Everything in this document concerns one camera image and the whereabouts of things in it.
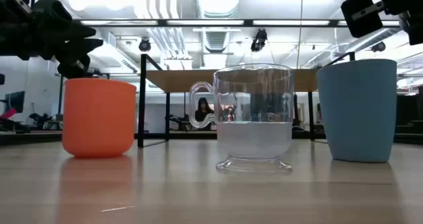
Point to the silver ceiling air duct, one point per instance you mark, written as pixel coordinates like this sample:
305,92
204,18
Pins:
218,1

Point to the person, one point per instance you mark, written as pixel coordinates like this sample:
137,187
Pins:
203,111

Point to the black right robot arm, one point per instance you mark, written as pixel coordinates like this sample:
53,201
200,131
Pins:
413,6

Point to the wooden shelf with black legs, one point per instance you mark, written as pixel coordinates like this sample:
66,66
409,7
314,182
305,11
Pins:
178,80

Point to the clear glass mug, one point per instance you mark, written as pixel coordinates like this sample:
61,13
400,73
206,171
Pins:
254,141

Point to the blue plastic cup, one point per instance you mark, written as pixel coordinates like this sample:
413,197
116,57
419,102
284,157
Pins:
358,111

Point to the black computer monitor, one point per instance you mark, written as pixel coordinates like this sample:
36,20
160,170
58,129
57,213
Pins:
16,101

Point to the black ceiling beam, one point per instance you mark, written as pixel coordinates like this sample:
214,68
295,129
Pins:
248,22

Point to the black ceiling spotlight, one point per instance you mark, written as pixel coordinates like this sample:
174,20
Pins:
144,45
378,47
259,40

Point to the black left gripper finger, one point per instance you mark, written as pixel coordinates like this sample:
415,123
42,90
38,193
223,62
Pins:
82,31
86,46

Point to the orange plastic cup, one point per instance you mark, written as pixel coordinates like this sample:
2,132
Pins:
99,118

